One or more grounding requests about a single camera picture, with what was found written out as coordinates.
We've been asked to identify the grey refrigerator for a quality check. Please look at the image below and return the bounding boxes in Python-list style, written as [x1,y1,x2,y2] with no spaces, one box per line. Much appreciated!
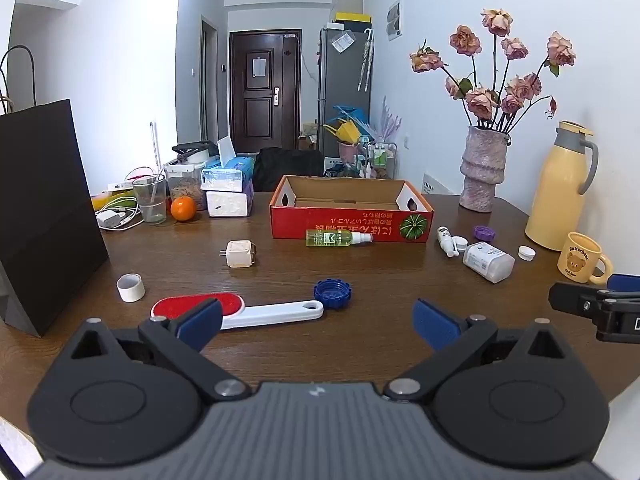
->
[318,24,373,161]

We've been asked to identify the black white appliance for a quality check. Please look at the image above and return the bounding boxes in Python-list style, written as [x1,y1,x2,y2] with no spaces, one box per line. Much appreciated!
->
[172,140,217,166]

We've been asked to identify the blue yellow plastic items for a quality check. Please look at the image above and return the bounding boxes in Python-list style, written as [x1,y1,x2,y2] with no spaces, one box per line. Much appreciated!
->
[322,105,373,143]

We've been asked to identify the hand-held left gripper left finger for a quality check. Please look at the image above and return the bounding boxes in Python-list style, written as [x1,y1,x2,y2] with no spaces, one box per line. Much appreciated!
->
[67,299,252,403]

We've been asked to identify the white tissue pack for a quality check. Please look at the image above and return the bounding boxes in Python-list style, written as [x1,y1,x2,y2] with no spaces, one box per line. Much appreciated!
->
[206,191,253,218]

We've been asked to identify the orange fruit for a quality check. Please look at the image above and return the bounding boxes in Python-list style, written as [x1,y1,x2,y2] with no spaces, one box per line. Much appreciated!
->
[170,196,196,222]

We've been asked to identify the clear glass cup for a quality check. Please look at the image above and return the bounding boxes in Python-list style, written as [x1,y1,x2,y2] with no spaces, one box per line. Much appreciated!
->
[132,176,167,225]

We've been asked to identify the black paper bag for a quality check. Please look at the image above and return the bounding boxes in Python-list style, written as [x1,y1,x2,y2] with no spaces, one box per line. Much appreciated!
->
[0,45,110,338]

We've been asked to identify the small white bottle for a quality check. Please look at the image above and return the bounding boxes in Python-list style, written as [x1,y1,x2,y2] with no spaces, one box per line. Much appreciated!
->
[437,226,458,258]

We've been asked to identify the blue tissue pack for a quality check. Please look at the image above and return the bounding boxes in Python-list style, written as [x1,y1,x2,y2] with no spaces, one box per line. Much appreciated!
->
[201,136,256,193]

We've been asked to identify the purple decorative plant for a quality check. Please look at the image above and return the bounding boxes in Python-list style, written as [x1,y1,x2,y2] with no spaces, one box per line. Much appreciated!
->
[377,96,402,143]

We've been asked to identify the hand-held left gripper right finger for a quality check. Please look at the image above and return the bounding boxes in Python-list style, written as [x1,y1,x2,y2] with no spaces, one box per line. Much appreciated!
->
[382,299,571,403]

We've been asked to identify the yellow green fruit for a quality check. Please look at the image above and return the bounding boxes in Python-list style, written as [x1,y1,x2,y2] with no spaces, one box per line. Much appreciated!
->
[90,192,136,211]

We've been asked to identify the red orange cardboard box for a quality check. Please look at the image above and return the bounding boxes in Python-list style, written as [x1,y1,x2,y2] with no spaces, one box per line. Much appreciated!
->
[270,175,435,244]

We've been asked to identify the white straw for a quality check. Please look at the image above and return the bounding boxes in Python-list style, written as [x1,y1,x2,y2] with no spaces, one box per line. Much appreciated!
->
[151,170,167,211]

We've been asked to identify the pink stone vase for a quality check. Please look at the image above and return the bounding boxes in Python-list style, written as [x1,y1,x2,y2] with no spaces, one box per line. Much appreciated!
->
[459,125,513,212]

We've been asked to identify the white folded umbrella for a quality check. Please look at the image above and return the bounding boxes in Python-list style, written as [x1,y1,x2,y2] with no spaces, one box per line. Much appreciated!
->
[357,29,375,93]

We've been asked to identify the white charger cable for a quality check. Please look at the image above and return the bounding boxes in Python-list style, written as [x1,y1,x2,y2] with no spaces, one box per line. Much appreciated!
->
[97,195,144,232]

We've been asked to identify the clear snack jar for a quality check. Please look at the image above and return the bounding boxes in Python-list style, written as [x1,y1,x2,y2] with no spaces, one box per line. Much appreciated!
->
[165,162,207,211]

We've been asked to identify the white pill bottle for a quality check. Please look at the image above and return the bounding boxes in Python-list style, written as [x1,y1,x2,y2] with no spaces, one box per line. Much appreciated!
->
[462,241,516,285]

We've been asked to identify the white plug adapter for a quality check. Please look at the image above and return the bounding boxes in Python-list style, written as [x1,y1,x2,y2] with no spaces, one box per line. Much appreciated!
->
[218,240,258,268]

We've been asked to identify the yellow bear mug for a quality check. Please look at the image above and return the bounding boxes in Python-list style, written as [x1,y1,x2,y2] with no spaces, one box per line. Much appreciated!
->
[557,232,613,284]

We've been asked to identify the grey side door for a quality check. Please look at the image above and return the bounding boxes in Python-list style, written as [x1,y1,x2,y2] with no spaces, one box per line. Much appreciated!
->
[200,15,220,143]

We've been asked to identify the blue bottle cap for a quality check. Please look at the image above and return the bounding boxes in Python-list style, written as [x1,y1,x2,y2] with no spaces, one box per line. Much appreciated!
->
[314,278,352,309]

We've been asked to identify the white tape roll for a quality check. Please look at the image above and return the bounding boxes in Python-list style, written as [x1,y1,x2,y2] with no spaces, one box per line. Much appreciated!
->
[116,273,146,303]

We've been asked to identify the dried pink roses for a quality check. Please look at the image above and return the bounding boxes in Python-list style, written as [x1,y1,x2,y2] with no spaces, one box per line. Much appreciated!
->
[410,8,577,133]

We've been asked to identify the red white lint brush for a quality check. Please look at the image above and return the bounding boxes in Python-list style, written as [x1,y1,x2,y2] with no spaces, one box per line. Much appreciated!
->
[150,291,325,331]

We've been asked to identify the dark brown door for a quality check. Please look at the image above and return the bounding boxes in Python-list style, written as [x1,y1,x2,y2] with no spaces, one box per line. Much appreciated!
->
[229,30,302,156]

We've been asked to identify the yellow thermos jug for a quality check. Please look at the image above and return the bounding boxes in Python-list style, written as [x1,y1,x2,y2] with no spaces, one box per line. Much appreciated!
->
[525,121,599,252]

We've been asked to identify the metal trolley cart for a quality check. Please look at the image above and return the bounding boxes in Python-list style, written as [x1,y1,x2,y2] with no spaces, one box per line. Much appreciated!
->
[357,142,398,180]

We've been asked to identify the green spray bottle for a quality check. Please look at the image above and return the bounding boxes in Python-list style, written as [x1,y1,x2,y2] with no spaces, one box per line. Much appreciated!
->
[305,228,374,248]

